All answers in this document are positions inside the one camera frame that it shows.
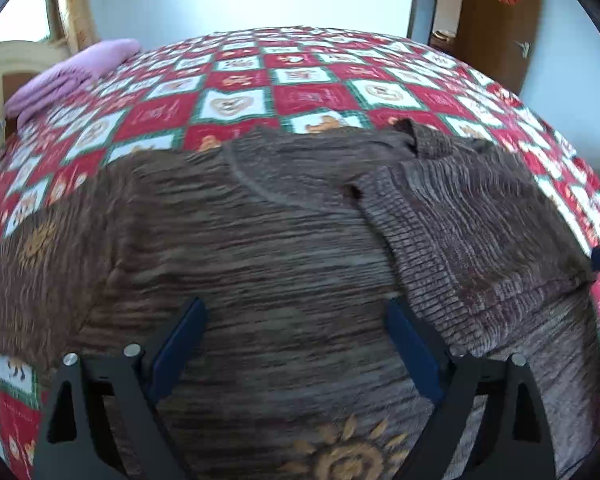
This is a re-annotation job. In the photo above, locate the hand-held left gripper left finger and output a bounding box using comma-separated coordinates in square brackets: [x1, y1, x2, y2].
[32, 297, 208, 480]

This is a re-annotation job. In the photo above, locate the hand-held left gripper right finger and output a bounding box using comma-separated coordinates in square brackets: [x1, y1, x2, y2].
[386, 297, 558, 480]

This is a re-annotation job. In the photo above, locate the brown knit sweater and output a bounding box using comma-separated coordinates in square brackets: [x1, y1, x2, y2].
[0, 119, 600, 480]

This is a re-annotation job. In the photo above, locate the brown wooden door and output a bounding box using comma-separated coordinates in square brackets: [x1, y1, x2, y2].
[452, 0, 544, 94]

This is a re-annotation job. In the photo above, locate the red checkered printed blanket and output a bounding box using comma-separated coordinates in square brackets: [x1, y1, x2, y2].
[0, 27, 600, 480]

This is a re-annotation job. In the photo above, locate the pink folded cloth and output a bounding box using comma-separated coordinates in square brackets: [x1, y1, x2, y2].
[4, 38, 142, 126]

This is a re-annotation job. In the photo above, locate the yellow patterned curtain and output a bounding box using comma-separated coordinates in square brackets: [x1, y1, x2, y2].
[55, 0, 102, 56]

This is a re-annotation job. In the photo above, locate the window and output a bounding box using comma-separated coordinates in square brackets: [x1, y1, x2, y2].
[0, 0, 52, 47]

